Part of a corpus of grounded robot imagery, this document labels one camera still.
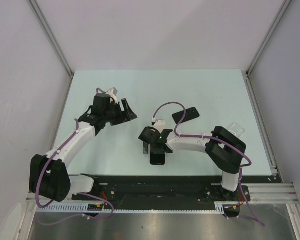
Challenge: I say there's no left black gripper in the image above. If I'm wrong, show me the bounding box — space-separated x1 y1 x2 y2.
103 98 137 126

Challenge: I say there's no phone from clear case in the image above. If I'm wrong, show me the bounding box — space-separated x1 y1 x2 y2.
172 107 200 124

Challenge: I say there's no clear phone case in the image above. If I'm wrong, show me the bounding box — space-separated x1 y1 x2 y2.
226 122 246 139

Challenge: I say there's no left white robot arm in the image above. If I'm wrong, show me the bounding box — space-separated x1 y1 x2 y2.
29 87 137 209

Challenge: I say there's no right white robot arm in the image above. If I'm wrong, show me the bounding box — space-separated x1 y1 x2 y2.
138 126 247 201

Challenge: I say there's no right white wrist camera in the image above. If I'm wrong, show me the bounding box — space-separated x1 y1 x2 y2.
151 118 166 133

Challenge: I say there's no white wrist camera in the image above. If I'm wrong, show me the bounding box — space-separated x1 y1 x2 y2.
105 87 119 105
151 118 166 133

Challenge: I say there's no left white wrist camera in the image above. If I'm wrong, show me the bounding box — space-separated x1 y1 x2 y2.
105 87 119 105

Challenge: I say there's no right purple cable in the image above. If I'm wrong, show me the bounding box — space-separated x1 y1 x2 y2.
151 100 266 228

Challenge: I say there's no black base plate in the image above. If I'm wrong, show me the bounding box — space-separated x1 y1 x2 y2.
40 172 252 221

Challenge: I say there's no white slotted cable duct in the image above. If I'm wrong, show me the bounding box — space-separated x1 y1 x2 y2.
36 202 224 215

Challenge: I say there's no left aluminium frame post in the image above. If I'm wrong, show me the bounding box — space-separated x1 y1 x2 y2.
27 0 75 80

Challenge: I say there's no aluminium frame post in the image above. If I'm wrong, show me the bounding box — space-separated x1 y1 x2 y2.
27 0 75 80
245 0 295 77

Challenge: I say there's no right aluminium frame post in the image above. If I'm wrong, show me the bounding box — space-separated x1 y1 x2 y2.
245 0 295 77

